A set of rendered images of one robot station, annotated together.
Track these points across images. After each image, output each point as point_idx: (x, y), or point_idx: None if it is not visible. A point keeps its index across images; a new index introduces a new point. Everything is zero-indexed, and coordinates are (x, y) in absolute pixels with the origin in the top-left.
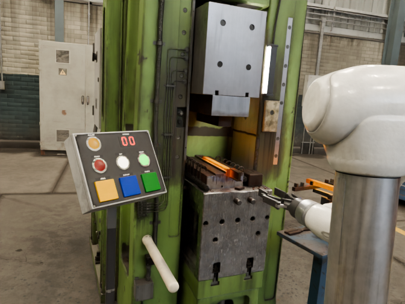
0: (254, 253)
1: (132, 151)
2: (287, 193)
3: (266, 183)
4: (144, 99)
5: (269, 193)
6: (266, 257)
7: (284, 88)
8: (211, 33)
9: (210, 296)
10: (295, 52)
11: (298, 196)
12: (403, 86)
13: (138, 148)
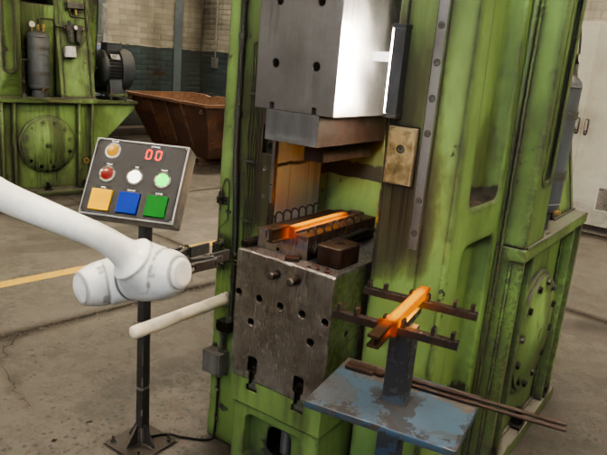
0: (305, 374)
1: (153, 167)
2: (209, 255)
3: (394, 278)
4: (228, 110)
5: (191, 247)
6: None
7: (433, 106)
8: (266, 18)
9: (246, 403)
10: (462, 35)
11: (201, 261)
12: None
13: (163, 166)
